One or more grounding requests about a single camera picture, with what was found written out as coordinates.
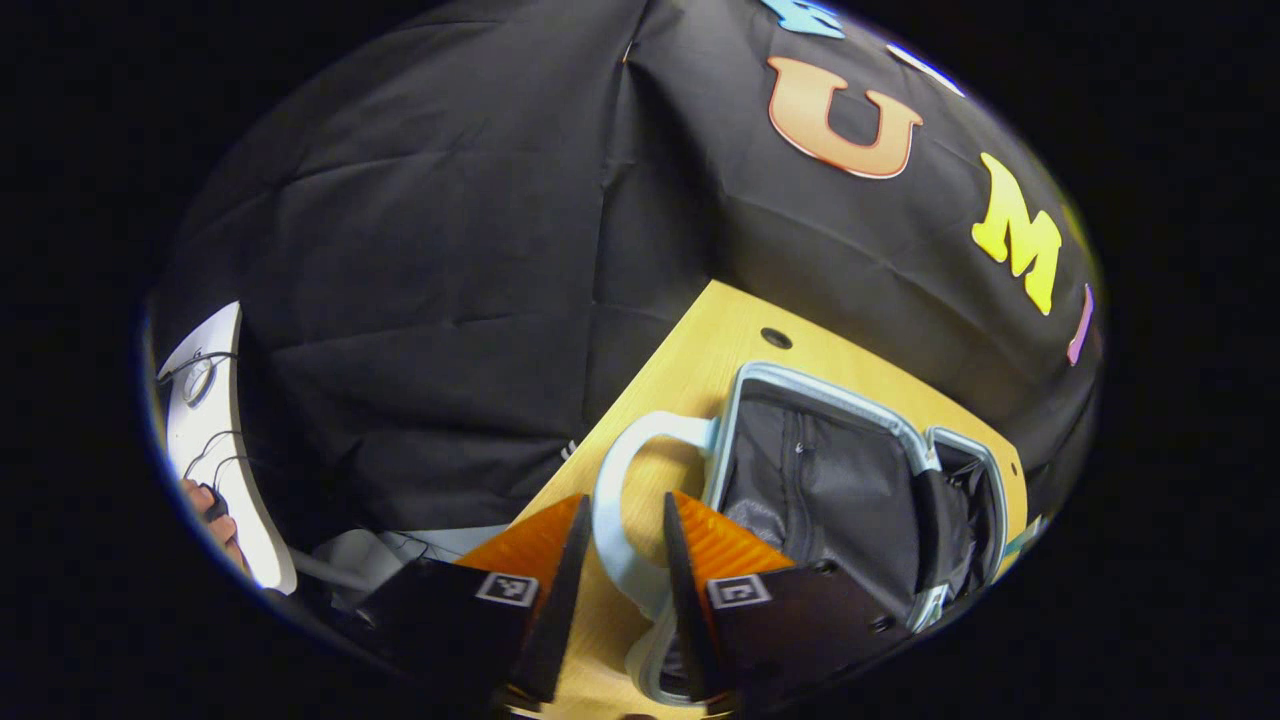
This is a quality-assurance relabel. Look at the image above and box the white desk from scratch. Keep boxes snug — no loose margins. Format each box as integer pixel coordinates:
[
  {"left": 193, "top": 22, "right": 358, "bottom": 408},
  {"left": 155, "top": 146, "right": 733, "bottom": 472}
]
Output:
[{"left": 158, "top": 300, "right": 298, "bottom": 593}]

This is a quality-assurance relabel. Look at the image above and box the light blue suitcase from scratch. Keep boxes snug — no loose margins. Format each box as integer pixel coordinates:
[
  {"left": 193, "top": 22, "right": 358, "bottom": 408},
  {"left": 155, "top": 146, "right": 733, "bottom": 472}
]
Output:
[{"left": 590, "top": 360, "right": 1011, "bottom": 706}]

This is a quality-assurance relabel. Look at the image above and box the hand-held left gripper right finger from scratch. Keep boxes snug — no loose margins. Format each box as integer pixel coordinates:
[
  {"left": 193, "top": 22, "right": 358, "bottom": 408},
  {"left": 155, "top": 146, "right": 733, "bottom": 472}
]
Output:
[{"left": 663, "top": 490, "right": 913, "bottom": 713}]

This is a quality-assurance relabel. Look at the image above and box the black backdrop cloth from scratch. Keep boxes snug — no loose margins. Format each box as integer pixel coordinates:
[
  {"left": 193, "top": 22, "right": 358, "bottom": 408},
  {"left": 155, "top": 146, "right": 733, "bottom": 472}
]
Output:
[{"left": 150, "top": 0, "right": 1106, "bottom": 561}]

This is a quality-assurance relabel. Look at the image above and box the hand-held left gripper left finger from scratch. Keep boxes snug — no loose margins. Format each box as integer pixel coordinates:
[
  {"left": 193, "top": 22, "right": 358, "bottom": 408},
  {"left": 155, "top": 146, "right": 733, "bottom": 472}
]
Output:
[{"left": 355, "top": 492, "right": 593, "bottom": 706}]

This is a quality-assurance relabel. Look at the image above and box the black desk cable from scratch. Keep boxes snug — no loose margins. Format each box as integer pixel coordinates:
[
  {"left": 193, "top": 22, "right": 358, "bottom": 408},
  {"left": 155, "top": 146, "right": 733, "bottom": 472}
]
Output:
[{"left": 185, "top": 430, "right": 246, "bottom": 481}]

